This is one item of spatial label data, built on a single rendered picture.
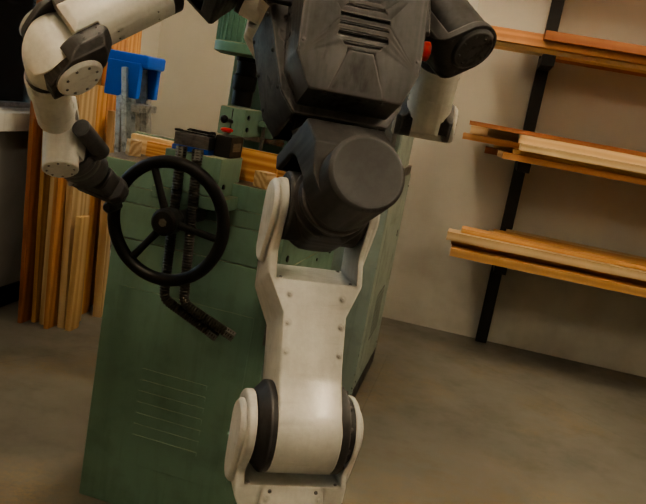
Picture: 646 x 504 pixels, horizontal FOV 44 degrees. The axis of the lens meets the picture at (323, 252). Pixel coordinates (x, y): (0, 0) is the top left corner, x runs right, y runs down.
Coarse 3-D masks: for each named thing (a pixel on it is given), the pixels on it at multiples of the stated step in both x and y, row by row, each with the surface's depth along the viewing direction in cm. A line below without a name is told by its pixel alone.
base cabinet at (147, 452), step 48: (144, 288) 200; (192, 288) 196; (240, 288) 193; (144, 336) 201; (192, 336) 198; (240, 336) 195; (96, 384) 207; (144, 384) 203; (192, 384) 200; (240, 384) 196; (96, 432) 209; (144, 432) 205; (192, 432) 202; (96, 480) 211; (144, 480) 208; (192, 480) 204
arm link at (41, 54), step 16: (48, 16) 125; (32, 32) 124; (48, 32) 124; (64, 32) 124; (32, 48) 125; (48, 48) 123; (32, 64) 125; (48, 64) 123; (64, 64) 122; (32, 80) 127; (48, 80) 124; (32, 96) 131; (48, 96) 130; (64, 96) 132; (48, 112) 135; (64, 112) 136
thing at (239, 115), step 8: (224, 112) 200; (232, 112) 199; (240, 112) 199; (248, 112) 200; (256, 112) 206; (240, 120) 199; (248, 120) 201; (256, 120) 207; (232, 128) 200; (240, 128) 199; (248, 128) 203; (256, 128) 208; (240, 136) 200; (248, 136) 204; (256, 136) 210
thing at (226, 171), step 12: (204, 156) 181; (216, 156) 183; (168, 168) 183; (204, 168) 181; (216, 168) 180; (228, 168) 184; (240, 168) 192; (168, 180) 184; (216, 180) 181; (228, 180) 186; (204, 192) 182; (228, 192) 188
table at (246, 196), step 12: (108, 156) 197; (120, 156) 200; (132, 156) 205; (144, 156) 210; (120, 168) 197; (144, 180) 195; (240, 180) 197; (156, 192) 185; (168, 192) 184; (240, 192) 190; (252, 192) 189; (264, 192) 188; (204, 204) 182; (228, 204) 184; (240, 204) 190; (252, 204) 189
